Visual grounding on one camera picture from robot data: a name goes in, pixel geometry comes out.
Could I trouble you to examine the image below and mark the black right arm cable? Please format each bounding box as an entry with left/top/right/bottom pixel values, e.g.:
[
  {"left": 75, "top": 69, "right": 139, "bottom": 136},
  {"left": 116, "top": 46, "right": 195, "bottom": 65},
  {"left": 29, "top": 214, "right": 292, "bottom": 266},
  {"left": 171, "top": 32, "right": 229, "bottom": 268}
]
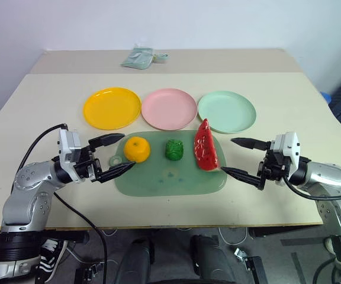
[{"left": 282, "top": 176, "right": 341, "bottom": 201}]

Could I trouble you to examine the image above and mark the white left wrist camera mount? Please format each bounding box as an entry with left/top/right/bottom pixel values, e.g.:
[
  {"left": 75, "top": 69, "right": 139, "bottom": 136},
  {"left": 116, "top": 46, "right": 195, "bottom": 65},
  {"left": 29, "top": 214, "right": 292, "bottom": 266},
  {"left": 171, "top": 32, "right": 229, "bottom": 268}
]
[{"left": 57, "top": 127, "right": 83, "bottom": 176}]

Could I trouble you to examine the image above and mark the dark rounded padded shape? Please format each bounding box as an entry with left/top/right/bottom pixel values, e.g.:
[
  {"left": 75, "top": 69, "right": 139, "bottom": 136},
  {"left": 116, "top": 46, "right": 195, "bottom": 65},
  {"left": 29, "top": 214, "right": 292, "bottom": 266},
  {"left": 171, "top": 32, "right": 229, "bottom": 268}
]
[
  {"left": 118, "top": 236, "right": 157, "bottom": 284},
  {"left": 189, "top": 234, "right": 243, "bottom": 284}
]

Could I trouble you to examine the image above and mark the red watermelon slice toy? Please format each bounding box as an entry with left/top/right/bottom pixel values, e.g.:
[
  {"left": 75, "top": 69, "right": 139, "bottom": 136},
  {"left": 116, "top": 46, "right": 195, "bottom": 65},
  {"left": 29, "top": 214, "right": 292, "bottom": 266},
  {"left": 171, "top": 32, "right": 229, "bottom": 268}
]
[{"left": 194, "top": 118, "right": 220, "bottom": 172}]

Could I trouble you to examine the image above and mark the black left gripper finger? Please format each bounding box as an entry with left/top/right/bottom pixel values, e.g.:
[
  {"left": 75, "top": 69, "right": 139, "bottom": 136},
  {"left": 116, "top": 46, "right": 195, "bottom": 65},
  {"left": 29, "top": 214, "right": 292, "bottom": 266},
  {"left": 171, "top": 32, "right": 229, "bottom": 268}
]
[
  {"left": 97, "top": 161, "right": 137, "bottom": 183},
  {"left": 88, "top": 133, "right": 126, "bottom": 150}
]

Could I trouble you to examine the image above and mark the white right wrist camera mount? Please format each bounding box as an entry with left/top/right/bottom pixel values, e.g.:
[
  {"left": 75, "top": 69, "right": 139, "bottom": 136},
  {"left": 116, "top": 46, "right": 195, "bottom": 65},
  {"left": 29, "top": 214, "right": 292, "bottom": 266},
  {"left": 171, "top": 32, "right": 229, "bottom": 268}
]
[{"left": 269, "top": 131, "right": 302, "bottom": 179}]

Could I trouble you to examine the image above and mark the thin white cable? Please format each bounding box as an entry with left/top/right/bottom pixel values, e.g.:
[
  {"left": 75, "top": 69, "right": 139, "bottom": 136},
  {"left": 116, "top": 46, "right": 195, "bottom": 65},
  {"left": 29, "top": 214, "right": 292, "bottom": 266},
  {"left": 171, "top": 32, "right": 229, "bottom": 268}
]
[
  {"left": 66, "top": 244, "right": 107, "bottom": 267},
  {"left": 217, "top": 227, "right": 249, "bottom": 246}
]

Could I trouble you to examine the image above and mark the orange toy fruit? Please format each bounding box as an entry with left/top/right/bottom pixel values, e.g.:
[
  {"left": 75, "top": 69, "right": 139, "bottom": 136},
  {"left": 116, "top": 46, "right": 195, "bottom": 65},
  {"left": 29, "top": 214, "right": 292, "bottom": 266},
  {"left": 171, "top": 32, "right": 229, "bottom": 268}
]
[{"left": 123, "top": 136, "right": 152, "bottom": 164}]

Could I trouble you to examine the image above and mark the black white striped sneaker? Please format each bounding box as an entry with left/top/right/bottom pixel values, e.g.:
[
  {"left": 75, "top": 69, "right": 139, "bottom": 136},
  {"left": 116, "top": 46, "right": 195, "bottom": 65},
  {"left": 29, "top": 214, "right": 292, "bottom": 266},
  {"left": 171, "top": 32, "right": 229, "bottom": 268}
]
[{"left": 38, "top": 238, "right": 68, "bottom": 283}]

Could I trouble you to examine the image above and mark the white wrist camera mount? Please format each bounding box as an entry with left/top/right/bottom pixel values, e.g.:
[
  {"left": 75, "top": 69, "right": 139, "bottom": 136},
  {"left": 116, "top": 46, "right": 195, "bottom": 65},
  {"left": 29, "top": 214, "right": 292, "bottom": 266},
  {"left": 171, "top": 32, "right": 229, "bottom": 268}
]
[
  {"left": 57, "top": 127, "right": 83, "bottom": 176},
  {"left": 269, "top": 131, "right": 302, "bottom": 179}
]

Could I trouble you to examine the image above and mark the black cable loop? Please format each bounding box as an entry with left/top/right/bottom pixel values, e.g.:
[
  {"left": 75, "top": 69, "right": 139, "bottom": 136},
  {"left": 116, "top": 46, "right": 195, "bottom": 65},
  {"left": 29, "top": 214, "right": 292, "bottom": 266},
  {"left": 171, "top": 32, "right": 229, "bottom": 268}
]
[{"left": 313, "top": 255, "right": 337, "bottom": 284}]

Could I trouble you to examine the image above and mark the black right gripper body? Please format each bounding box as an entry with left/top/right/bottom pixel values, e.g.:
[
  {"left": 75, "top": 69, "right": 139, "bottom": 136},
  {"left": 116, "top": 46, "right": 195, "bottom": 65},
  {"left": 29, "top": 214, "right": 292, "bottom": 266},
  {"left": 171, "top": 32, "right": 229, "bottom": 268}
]
[{"left": 258, "top": 147, "right": 290, "bottom": 186}]

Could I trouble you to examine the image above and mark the translucent green cutting board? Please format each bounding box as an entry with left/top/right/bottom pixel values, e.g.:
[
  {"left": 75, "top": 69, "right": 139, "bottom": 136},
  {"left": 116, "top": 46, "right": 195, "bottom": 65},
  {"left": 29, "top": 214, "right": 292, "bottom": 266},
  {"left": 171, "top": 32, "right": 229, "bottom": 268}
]
[{"left": 108, "top": 130, "right": 229, "bottom": 198}]

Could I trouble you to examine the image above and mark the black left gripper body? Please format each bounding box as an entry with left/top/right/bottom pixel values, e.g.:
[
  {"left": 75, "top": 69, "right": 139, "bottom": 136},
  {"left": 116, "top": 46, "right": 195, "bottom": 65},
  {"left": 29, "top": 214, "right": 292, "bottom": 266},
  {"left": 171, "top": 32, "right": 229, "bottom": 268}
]
[{"left": 73, "top": 144, "right": 103, "bottom": 183}]

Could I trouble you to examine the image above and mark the folded teal cloth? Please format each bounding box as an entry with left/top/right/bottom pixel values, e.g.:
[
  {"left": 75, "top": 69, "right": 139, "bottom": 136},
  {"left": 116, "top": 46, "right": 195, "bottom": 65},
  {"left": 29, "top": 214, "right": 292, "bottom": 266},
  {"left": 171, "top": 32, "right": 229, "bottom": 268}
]
[{"left": 120, "top": 46, "right": 155, "bottom": 70}]

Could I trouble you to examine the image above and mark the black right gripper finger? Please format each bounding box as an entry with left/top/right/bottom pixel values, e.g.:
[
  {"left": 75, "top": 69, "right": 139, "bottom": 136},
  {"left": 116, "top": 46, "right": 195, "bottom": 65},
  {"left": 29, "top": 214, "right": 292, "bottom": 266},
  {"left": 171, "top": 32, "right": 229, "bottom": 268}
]
[
  {"left": 220, "top": 166, "right": 266, "bottom": 191},
  {"left": 230, "top": 137, "right": 271, "bottom": 151}
]

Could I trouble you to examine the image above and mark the pink plate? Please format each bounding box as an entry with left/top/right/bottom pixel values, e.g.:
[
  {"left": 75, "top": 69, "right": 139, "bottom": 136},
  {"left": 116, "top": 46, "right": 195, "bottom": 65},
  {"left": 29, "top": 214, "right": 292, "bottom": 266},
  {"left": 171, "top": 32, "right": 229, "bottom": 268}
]
[{"left": 141, "top": 88, "right": 198, "bottom": 131}]

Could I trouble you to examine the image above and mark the yellow plate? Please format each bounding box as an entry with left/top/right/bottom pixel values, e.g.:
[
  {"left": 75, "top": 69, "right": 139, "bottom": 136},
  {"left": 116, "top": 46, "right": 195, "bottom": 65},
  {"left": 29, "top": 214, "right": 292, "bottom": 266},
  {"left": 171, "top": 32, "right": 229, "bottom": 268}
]
[{"left": 83, "top": 86, "right": 142, "bottom": 131}]

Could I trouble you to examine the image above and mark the green toy vegetable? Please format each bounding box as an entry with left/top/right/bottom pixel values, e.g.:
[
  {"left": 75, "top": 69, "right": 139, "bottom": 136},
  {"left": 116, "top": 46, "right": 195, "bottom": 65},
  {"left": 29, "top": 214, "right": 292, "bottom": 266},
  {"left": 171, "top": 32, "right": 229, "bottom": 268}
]
[{"left": 165, "top": 139, "right": 185, "bottom": 162}]

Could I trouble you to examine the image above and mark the black table frame bar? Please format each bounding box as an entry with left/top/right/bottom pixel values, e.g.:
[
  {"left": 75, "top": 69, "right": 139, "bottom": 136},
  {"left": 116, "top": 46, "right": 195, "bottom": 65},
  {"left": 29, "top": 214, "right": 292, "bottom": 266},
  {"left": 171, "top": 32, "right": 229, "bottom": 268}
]
[{"left": 247, "top": 225, "right": 332, "bottom": 240}]

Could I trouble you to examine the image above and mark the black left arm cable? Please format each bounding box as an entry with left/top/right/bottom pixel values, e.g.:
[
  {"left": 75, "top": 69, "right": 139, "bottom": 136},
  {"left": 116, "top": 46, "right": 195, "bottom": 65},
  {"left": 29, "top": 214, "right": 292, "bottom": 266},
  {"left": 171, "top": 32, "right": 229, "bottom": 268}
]
[{"left": 12, "top": 123, "right": 109, "bottom": 284}]

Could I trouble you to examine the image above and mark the metal caster wheel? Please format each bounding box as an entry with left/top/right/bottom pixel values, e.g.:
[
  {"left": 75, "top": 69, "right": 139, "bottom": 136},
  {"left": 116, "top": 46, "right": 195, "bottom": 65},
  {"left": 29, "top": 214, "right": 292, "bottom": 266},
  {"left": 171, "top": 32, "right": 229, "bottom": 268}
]
[{"left": 233, "top": 247, "right": 250, "bottom": 263}]

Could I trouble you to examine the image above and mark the black frame foot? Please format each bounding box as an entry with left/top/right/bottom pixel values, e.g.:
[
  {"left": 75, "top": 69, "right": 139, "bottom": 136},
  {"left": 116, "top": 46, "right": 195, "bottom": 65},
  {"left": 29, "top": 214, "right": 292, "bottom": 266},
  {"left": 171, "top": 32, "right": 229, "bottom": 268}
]
[{"left": 241, "top": 256, "right": 269, "bottom": 284}]

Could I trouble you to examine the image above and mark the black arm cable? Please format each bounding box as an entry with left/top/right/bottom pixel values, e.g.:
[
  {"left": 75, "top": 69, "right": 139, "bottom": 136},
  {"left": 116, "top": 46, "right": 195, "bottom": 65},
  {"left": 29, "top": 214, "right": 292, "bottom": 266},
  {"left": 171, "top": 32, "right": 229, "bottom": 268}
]
[
  {"left": 282, "top": 176, "right": 341, "bottom": 201},
  {"left": 12, "top": 123, "right": 109, "bottom": 284}
]

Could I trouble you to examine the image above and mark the mint green plate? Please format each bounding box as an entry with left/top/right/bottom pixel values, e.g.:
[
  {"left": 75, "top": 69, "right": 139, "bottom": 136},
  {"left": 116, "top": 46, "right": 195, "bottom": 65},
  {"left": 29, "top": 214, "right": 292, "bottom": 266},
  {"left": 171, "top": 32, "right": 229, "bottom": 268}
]
[{"left": 197, "top": 91, "right": 258, "bottom": 134}]

